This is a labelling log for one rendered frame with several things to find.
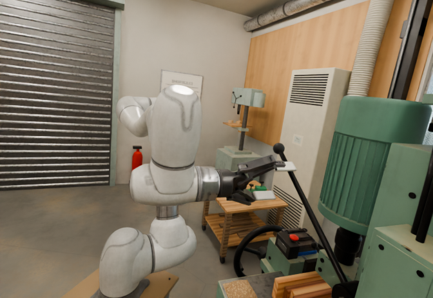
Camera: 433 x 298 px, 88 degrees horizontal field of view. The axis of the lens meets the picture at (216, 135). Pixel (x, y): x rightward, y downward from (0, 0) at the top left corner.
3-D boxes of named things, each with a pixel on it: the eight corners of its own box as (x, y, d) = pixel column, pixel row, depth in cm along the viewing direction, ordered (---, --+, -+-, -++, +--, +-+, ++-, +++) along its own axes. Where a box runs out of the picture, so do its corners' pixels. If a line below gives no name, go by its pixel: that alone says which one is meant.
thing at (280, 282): (331, 283, 75) (335, 267, 73) (336, 288, 73) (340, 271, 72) (271, 295, 67) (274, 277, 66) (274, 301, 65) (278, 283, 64)
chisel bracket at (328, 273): (331, 271, 68) (337, 246, 67) (375, 315, 55) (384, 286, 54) (312, 274, 66) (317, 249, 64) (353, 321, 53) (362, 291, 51)
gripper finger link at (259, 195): (256, 199, 67) (255, 200, 68) (276, 198, 69) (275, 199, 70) (253, 191, 69) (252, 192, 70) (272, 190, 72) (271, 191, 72)
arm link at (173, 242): (142, 266, 101) (187, 253, 113) (153, 281, 88) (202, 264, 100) (139, 101, 110) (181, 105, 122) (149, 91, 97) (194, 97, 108)
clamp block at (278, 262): (295, 253, 92) (299, 233, 90) (319, 280, 79) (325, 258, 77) (263, 258, 87) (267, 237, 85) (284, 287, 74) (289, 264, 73)
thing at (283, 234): (298, 235, 89) (301, 223, 88) (318, 255, 78) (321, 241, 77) (269, 238, 84) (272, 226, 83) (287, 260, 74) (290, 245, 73)
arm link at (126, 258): (96, 273, 94) (98, 226, 90) (140, 260, 104) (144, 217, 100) (100, 305, 81) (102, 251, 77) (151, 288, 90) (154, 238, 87)
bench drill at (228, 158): (236, 189, 359) (251, 89, 330) (259, 208, 305) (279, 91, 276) (209, 191, 338) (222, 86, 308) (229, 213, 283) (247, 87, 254)
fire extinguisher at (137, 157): (142, 182, 341) (144, 144, 330) (142, 188, 324) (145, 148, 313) (129, 183, 334) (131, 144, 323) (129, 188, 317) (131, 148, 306)
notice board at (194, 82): (200, 105, 351) (203, 75, 343) (200, 105, 350) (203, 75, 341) (158, 101, 325) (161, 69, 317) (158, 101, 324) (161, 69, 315)
